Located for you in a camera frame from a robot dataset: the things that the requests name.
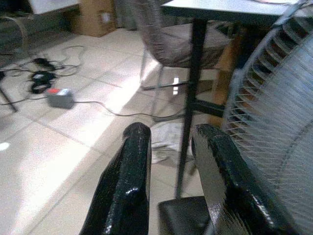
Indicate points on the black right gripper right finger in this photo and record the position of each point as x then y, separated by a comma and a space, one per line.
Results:
227, 181

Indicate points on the white table with black legs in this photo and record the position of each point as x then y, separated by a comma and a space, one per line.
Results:
195, 80

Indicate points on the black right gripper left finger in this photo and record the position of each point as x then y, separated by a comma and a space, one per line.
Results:
127, 186

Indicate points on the grey power adapter box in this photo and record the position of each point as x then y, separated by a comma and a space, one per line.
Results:
60, 97

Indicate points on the dark woven chair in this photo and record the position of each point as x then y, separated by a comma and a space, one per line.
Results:
12, 36

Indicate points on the white crumpled cloth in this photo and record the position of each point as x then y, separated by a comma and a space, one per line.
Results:
166, 137

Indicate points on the cardboard box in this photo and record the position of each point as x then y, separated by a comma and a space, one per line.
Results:
94, 17

